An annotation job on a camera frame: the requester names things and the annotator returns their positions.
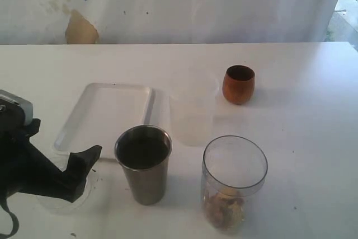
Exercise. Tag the gold and brown chocolates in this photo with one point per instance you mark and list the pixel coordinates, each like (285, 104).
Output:
(223, 212)

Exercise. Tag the clear plastic dome lid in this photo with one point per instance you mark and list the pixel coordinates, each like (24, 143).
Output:
(63, 207)

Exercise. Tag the clear glass with coins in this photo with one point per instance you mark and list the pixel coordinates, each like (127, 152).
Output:
(234, 166)

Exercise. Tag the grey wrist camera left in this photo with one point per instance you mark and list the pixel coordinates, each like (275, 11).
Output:
(16, 104)

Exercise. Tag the white rectangular tray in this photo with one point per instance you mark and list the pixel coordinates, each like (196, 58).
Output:
(103, 112)

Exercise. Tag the brown wooden cup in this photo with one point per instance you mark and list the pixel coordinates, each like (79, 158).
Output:
(238, 84)

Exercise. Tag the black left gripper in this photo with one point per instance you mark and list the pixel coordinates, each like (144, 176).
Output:
(25, 169)

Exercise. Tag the translucent plastic container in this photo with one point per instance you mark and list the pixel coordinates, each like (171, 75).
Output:
(192, 102)

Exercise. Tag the stainless steel cup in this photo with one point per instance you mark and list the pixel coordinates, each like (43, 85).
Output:
(143, 152)

